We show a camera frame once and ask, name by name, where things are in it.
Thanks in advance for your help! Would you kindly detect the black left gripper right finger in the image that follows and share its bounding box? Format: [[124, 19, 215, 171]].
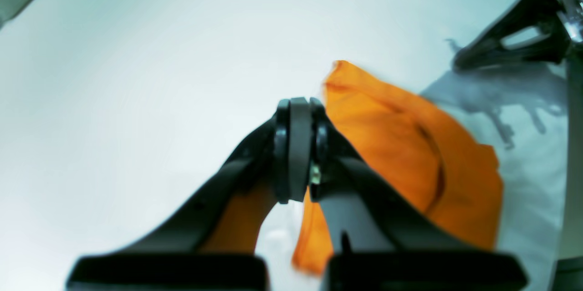
[[308, 98, 527, 291]]

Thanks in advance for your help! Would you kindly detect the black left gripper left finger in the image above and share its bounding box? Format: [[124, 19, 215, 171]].
[[66, 99, 292, 291]]

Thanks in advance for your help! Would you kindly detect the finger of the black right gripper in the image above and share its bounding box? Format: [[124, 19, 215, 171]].
[[453, 0, 570, 71]]

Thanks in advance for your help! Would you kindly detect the orange T-shirt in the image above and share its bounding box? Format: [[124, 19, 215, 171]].
[[200, 61, 504, 275]]

